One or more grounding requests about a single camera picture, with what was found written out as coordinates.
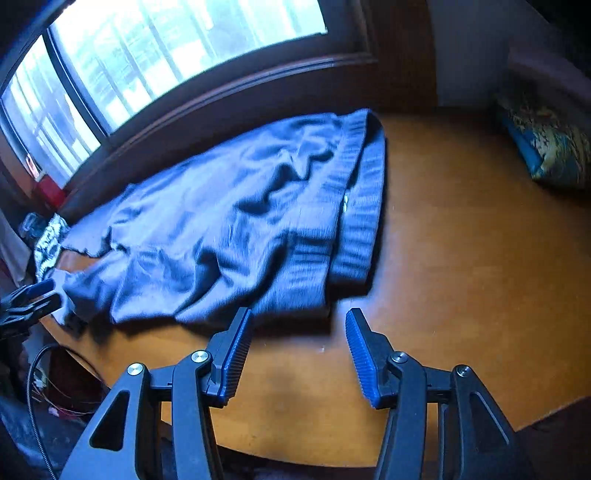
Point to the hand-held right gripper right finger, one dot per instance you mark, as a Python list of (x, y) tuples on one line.
[(362, 364)]

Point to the dark blue knit sweater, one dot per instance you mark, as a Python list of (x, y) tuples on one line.
[(207, 221)]

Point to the colourful patterned cushion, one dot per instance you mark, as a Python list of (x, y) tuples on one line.
[(549, 143)]

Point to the window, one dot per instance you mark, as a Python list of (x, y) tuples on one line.
[(161, 46)]

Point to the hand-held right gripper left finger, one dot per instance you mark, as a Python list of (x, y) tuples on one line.
[(238, 350)]

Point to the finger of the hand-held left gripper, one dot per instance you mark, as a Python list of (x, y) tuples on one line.
[(37, 307), (32, 290)]

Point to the black leather item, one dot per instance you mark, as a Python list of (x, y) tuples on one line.
[(18, 438)]

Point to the red box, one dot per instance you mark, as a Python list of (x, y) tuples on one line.
[(48, 191)]

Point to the pale pink cushion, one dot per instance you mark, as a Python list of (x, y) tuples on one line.
[(554, 76)]

